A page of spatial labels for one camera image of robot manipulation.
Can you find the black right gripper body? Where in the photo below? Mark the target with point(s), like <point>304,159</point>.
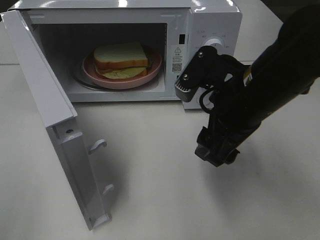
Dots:
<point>228,81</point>

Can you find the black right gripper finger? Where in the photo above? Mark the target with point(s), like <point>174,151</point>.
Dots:
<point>196,74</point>
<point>215,148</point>

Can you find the pink round plate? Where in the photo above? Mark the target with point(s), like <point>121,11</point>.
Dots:
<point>154,59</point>

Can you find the toast sandwich with filling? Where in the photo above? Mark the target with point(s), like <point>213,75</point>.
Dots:
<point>121,61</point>

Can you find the white microwave door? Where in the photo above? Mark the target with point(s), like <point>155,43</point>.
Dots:
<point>59,118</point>

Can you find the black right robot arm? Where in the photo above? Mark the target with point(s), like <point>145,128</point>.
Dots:
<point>238,97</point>

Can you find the lower white timer knob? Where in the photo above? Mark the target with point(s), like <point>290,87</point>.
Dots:
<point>203,102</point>

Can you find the white warning label sticker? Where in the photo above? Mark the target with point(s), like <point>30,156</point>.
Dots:
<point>177,58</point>

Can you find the upper white power knob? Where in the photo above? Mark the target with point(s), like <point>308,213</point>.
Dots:
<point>215,42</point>

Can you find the white microwave oven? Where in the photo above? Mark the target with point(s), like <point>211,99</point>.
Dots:
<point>68,30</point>

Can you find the glass microwave turntable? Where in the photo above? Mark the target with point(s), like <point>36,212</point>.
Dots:
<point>157,84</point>

